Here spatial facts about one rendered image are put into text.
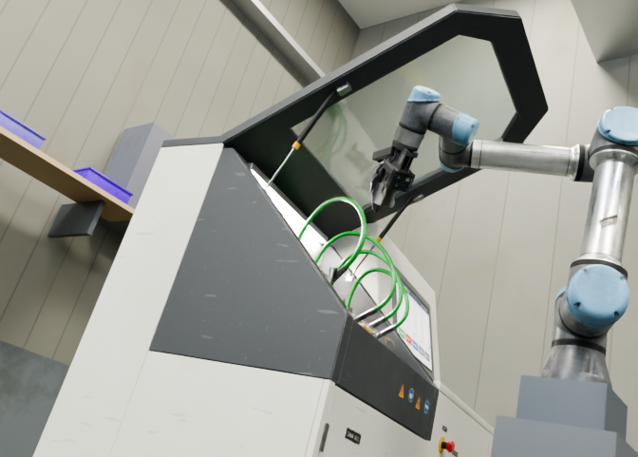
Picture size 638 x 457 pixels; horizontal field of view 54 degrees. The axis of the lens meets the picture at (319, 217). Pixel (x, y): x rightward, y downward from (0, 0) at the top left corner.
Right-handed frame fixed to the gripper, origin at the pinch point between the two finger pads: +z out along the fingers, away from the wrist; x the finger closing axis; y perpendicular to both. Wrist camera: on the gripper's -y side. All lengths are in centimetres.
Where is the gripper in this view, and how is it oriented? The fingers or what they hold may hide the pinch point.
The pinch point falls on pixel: (376, 206)
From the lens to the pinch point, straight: 176.9
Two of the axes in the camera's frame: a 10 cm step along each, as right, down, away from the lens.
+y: 2.7, 4.5, -8.5
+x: 9.1, 1.8, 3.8
